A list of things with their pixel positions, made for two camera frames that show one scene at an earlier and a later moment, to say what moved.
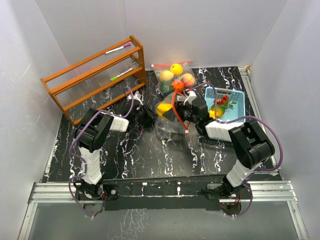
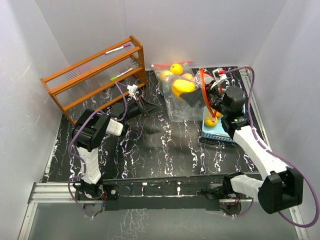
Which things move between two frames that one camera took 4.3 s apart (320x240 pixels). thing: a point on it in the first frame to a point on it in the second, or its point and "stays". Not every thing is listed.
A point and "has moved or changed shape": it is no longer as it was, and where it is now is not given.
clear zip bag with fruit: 171,78 stays
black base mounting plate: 176,193 stays
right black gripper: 170,115 to 200,94
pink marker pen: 125,46 stays
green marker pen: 116,76 stays
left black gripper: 149,115 to 148,109
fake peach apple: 166,75 stays
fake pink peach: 188,80 stays
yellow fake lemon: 176,69 stays
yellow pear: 220,111 has moved or changed shape
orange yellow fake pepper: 161,108 has moved or changed shape
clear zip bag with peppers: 171,117 to 185,97
